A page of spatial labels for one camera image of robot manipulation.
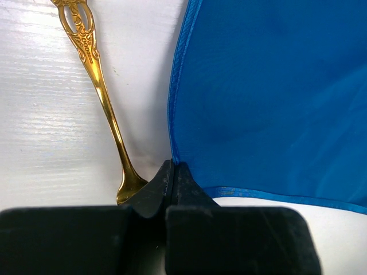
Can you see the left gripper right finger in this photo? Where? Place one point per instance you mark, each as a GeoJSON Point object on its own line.
{"type": "Point", "coordinates": [205, 238]}

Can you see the blue cloth napkin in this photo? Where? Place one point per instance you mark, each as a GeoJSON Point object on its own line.
{"type": "Point", "coordinates": [267, 100]}

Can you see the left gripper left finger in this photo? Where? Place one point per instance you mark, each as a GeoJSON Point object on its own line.
{"type": "Point", "coordinates": [125, 239]}

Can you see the gold ornate fork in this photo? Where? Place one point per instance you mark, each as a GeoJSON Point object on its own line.
{"type": "Point", "coordinates": [78, 22]}

